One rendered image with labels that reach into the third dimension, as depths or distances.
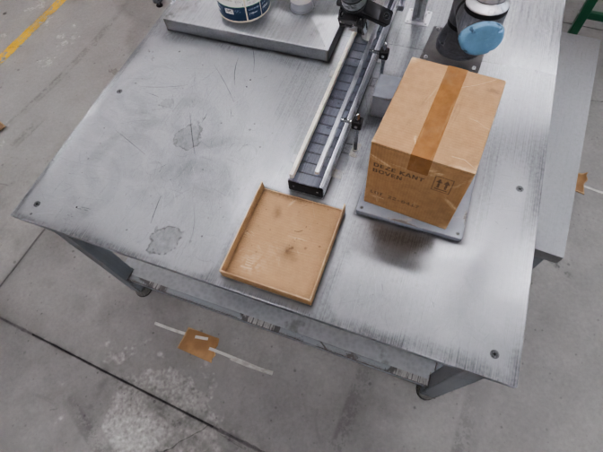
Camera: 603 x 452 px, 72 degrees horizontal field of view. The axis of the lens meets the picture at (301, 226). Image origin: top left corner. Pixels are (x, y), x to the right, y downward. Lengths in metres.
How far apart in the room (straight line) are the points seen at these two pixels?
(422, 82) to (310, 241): 0.50
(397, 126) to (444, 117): 0.11
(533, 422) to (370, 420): 0.65
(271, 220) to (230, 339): 0.90
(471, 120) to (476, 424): 1.30
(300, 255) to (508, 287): 0.55
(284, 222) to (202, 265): 0.26
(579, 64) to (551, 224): 0.66
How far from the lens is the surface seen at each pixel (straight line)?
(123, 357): 2.13
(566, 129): 1.56
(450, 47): 1.54
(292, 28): 1.68
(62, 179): 1.54
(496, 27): 1.34
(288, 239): 1.17
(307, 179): 1.21
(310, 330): 1.71
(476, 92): 1.13
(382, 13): 1.43
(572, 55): 1.81
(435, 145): 1.00
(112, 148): 1.53
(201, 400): 1.97
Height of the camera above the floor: 1.89
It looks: 62 degrees down
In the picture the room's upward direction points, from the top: 8 degrees counter-clockwise
